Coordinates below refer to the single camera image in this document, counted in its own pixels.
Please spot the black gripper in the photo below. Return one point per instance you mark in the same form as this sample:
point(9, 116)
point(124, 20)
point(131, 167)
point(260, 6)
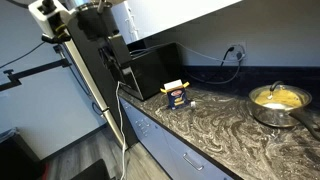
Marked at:
point(98, 20)

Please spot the glass pot lid black knob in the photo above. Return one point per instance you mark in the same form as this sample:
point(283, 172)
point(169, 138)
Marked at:
point(283, 98)

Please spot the black steel refrigerator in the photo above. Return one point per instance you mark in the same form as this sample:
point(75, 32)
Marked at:
point(100, 90)

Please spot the black steel microwave oven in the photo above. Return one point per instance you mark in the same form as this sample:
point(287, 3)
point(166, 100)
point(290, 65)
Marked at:
point(156, 73)

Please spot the blue pasta box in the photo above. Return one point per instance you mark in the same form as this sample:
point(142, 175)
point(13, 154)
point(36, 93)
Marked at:
point(176, 96)

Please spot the pale blue base cabinet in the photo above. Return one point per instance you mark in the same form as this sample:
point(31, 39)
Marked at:
point(156, 146)

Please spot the black bin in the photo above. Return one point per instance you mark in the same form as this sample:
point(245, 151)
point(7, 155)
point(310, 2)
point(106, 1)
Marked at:
point(16, 160)

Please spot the black external camera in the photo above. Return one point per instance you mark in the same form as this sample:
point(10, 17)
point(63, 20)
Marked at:
point(56, 39)

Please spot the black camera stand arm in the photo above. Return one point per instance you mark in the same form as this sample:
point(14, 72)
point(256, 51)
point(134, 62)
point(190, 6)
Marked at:
point(40, 69)

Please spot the white wall outlet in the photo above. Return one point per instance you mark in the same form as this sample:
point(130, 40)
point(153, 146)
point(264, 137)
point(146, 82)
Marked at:
point(240, 46)

